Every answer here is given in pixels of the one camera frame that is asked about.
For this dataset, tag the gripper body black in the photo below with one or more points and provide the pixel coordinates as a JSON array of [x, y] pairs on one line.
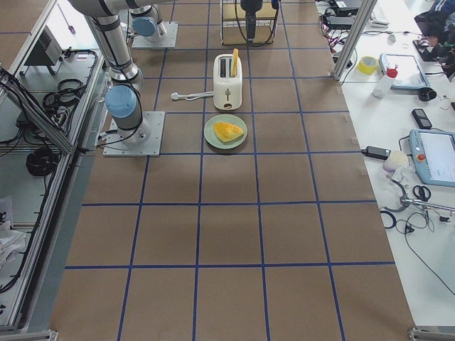
[[249, 7]]

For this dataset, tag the cream white toaster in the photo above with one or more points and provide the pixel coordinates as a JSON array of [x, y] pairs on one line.
[[227, 89]]

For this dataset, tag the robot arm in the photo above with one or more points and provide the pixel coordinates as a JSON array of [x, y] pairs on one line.
[[150, 11], [123, 99]]

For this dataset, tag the bread slice in toaster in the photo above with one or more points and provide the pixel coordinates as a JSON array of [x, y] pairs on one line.
[[234, 62]]

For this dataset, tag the green plate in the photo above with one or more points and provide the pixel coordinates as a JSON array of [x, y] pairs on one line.
[[212, 139]]

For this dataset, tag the bread piece on plate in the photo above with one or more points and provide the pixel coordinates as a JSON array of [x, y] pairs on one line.
[[227, 132]]

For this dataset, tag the yellow tape roll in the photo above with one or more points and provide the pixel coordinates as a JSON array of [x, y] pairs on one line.
[[368, 65]]

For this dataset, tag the red capped bottle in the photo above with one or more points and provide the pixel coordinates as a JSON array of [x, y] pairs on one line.
[[385, 84]]

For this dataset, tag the far teach pendant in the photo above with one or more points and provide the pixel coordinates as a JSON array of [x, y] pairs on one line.
[[410, 75]]

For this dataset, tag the teach pendant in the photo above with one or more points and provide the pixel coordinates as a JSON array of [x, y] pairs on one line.
[[410, 75], [433, 156]]

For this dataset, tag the black power adapter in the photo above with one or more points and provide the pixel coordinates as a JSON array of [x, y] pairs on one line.
[[376, 152]]

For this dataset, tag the white paper cup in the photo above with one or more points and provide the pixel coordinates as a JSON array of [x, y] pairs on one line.
[[395, 160]]

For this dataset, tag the near teach pendant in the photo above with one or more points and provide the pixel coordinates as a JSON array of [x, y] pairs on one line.
[[433, 156]]

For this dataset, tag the black scissors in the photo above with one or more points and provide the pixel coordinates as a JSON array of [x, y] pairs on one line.
[[422, 192]]

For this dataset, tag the wire basket with wooden box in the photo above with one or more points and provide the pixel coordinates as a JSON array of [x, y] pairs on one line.
[[233, 31]]

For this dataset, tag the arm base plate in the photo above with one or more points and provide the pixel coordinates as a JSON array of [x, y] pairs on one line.
[[146, 141], [150, 35]]

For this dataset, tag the aluminium frame post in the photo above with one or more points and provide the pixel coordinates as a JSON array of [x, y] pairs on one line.
[[363, 16]]

